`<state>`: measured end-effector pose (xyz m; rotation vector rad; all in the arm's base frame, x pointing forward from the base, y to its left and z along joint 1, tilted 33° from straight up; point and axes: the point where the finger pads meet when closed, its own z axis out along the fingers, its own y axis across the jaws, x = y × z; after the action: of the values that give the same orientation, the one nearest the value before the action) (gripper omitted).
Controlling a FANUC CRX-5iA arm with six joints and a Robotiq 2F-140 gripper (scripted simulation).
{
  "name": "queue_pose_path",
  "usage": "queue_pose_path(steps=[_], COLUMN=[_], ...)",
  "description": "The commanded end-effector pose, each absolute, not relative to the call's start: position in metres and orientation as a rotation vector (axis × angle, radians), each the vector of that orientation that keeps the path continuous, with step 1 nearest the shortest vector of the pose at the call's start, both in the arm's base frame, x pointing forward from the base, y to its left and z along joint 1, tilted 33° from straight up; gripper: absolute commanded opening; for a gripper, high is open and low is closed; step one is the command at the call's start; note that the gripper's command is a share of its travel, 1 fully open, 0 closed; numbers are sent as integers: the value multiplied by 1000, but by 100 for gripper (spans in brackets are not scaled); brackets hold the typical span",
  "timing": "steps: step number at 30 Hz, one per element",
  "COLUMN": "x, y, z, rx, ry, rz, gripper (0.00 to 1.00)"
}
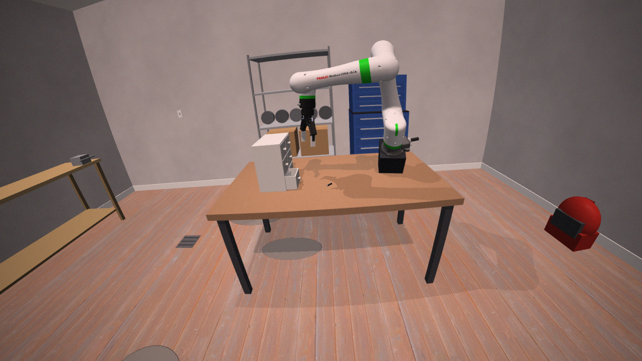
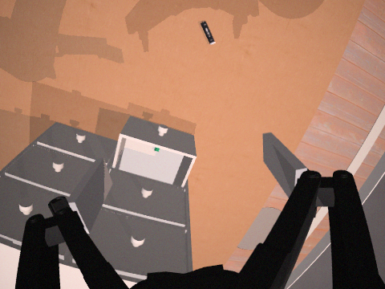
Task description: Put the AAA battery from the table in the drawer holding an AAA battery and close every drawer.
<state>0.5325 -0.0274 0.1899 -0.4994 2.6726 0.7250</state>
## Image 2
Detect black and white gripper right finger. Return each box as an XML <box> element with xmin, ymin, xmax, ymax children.
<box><xmin>227</xmin><ymin>132</ymin><xmax>385</xmax><ymax>289</ymax></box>

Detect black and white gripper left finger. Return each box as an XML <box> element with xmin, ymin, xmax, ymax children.
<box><xmin>15</xmin><ymin>158</ymin><xmax>129</xmax><ymax>289</ymax></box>

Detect black aaa battery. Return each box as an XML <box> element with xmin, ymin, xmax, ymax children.
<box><xmin>201</xmin><ymin>22</ymin><xmax>215</xmax><ymax>45</ymax></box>

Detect white chest of drawers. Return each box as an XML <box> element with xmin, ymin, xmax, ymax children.
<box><xmin>0</xmin><ymin>122</ymin><xmax>193</xmax><ymax>289</ymax></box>

